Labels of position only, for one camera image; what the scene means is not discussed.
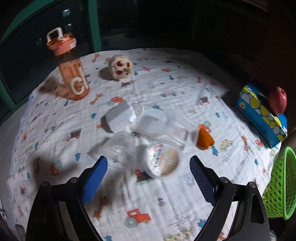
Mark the red apple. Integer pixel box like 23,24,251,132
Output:
268,86,287,115

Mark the labelled pudding cup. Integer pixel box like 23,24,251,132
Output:
143,140,184,179

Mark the white printed blanket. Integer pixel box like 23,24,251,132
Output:
6,47,282,241

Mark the clear round plastic lid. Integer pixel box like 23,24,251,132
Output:
136,108,175,137

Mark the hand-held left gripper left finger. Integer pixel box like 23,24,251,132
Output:
26,156,109,241

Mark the white foam block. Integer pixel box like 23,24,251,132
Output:
103,100,137,133

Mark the small orange wrapper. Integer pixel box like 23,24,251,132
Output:
196,128,215,151

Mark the cream red-spotted skull toy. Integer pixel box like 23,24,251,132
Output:
107,54,134,81

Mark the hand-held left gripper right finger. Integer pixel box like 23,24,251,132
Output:
189,155,271,241

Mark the clear plastic dessert cup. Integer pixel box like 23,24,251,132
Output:
101,131,139,169

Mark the green plastic mesh basket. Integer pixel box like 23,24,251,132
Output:
262,146,296,220

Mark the blue dotted tissue box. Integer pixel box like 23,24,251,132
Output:
235,84,288,149

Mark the orange water bottle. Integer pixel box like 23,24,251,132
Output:
46,27,90,101

